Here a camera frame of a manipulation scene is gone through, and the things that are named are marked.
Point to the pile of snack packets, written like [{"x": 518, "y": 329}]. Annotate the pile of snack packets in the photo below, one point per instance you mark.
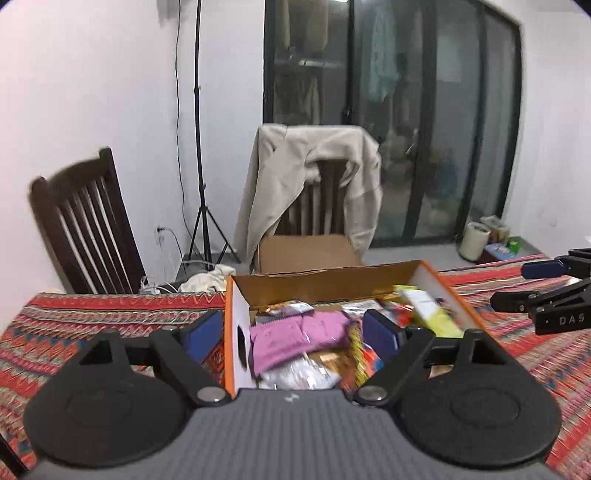
[{"x": 295, "y": 337}]

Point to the white waste bin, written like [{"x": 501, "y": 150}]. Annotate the white waste bin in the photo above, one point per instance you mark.
[{"x": 473, "y": 240}]

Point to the brown cardboard box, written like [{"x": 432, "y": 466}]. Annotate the brown cardboard box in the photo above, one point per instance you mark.
[{"x": 304, "y": 254}]

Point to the dark wooden chair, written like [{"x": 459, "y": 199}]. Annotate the dark wooden chair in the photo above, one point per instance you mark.
[{"x": 83, "y": 221}]

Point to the beige jacket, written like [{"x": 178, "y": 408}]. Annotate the beige jacket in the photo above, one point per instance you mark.
[{"x": 272, "y": 184}]

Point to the red patterned tablecloth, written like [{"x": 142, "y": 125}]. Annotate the red patterned tablecloth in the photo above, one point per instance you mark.
[{"x": 60, "y": 323}]

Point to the orange cardboard box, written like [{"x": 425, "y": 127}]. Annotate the orange cardboard box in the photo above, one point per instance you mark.
[{"x": 238, "y": 323}]

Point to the wall socket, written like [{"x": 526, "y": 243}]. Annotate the wall socket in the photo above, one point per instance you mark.
[{"x": 160, "y": 235}]

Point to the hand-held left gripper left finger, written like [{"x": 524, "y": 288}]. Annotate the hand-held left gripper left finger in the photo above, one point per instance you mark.
[{"x": 203, "y": 332}]

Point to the wooden chair under jacket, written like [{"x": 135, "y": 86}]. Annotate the wooden chair under jacket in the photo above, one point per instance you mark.
[{"x": 323, "y": 198}]

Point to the white cloth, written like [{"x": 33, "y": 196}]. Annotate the white cloth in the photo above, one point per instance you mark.
[{"x": 205, "y": 279}]

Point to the studio light on stand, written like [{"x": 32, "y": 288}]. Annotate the studio light on stand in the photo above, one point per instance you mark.
[{"x": 199, "y": 138}]

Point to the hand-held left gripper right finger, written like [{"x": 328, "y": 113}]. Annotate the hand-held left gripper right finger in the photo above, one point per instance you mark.
[{"x": 378, "y": 332}]

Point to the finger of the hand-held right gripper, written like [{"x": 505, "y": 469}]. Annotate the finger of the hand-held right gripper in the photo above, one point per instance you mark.
[
  {"x": 512, "y": 301},
  {"x": 542, "y": 269}
]

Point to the dark framed glass sliding door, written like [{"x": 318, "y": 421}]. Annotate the dark framed glass sliding door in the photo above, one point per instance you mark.
[{"x": 415, "y": 115}]

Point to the hanging pale green garment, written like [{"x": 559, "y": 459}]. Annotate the hanging pale green garment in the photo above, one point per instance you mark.
[{"x": 381, "y": 55}]

